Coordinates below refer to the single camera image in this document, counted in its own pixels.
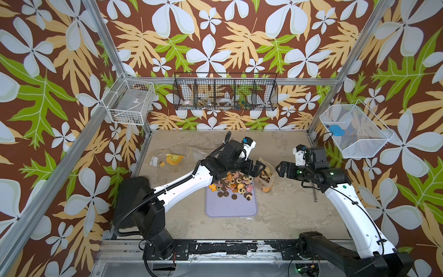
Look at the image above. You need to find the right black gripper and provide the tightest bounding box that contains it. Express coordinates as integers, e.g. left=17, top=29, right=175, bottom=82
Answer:
left=275, top=160, right=315, bottom=183

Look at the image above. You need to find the clear bag of cookies back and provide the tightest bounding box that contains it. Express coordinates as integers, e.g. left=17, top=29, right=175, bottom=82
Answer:
left=254, top=158, right=275, bottom=193

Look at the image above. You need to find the ziploc bag with cookies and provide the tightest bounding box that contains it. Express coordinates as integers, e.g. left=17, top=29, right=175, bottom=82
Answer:
left=148, top=149, right=188, bottom=169

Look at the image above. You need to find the clear bag of donuts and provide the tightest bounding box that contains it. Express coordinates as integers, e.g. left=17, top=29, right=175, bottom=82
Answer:
left=187, top=147, right=213, bottom=166

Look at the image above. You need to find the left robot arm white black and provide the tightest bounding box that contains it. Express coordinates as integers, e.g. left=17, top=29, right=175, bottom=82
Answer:
left=114, top=132, right=265, bottom=260

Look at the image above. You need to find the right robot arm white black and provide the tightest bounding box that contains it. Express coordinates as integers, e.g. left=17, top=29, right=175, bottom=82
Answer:
left=276, top=162, right=414, bottom=277

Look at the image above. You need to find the pile of poured cookies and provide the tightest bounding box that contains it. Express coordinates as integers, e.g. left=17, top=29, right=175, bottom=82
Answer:
left=207, top=172, right=254, bottom=201

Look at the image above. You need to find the metal rod tool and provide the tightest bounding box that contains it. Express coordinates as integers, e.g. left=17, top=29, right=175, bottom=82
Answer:
left=313, top=186, right=318, bottom=203

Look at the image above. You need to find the lavender plastic tray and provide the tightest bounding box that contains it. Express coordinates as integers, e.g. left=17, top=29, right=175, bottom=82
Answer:
left=205, top=187, right=258, bottom=218

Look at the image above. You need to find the blue object in basket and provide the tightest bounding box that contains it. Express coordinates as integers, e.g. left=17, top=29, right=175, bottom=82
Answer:
left=328, top=125, right=346, bottom=137

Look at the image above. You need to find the white mesh basket right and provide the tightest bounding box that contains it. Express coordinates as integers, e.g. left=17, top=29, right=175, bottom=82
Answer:
left=320, top=100, right=395, bottom=159

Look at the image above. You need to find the black tool case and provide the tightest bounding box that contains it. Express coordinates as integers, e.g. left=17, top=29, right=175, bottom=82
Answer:
left=113, top=177, right=151, bottom=225

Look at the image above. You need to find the black wire basket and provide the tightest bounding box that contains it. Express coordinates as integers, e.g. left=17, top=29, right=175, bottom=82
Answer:
left=171, top=72, right=279, bottom=111

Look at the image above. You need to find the black mounting rail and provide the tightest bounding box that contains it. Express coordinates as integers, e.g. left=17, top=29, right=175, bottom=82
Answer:
left=165, top=240, right=308, bottom=261

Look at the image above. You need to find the white wire basket left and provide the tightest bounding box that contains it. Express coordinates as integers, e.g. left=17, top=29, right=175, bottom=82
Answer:
left=103, top=74, right=156, bottom=126

